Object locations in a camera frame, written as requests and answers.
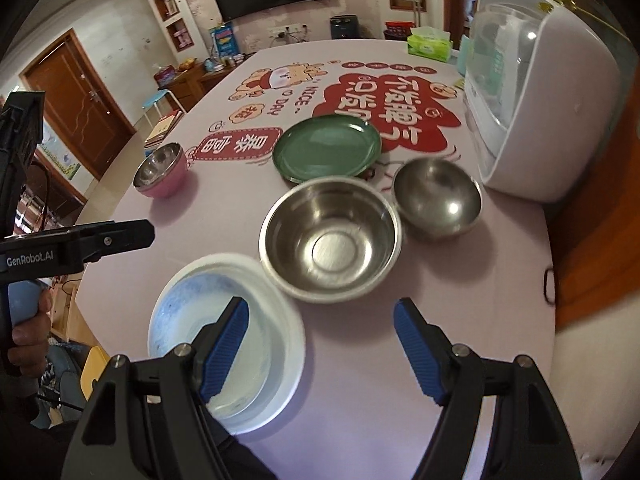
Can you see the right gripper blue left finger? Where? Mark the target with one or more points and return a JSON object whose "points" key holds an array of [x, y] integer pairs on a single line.
{"points": [[216, 347]]}

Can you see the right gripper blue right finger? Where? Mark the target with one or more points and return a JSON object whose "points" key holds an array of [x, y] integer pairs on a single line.
{"points": [[427, 350]]}

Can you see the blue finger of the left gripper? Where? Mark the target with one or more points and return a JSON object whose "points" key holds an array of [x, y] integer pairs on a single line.
{"points": [[101, 239]]}

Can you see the blue patterned porcelain plate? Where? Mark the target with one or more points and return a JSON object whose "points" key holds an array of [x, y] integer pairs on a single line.
{"points": [[195, 300]]}

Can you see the white foam plate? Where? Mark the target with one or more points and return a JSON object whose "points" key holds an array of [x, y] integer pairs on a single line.
{"points": [[288, 343]]}

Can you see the pink steel bowl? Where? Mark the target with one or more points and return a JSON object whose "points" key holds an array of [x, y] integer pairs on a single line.
{"points": [[162, 173]]}

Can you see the large steel bowl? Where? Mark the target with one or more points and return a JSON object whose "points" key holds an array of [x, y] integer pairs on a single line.
{"points": [[330, 240]]}

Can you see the small steel bowl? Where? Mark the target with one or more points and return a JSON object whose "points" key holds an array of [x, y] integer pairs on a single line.
{"points": [[436, 199]]}

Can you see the green plate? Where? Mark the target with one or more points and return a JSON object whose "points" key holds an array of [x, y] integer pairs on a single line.
{"points": [[326, 146]]}

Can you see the left hand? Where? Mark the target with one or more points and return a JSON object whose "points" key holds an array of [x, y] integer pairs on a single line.
{"points": [[30, 304]]}

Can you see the stack of books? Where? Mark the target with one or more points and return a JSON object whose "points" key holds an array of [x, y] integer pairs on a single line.
{"points": [[162, 128]]}

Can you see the brown wooden door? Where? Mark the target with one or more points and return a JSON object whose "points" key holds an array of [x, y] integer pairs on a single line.
{"points": [[79, 108]]}

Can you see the blue stool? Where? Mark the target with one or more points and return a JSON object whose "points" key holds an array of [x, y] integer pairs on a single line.
{"points": [[153, 103]]}

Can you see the wooden tv cabinet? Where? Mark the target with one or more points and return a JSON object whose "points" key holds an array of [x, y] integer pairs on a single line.
{"points": [[191, 86]]}

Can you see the blue poster board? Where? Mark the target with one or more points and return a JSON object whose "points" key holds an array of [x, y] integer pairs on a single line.
{"points": [[224, 41]]}

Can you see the white sterilizer cabinet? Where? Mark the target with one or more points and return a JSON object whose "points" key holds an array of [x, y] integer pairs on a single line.
{"points": [[540, 88]]}

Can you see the teal cup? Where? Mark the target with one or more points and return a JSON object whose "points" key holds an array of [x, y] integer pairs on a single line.
{"points": [[463, 54]]}

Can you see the green tissue box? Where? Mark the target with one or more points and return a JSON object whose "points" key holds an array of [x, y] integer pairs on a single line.
{"points": [[430, 42]]}

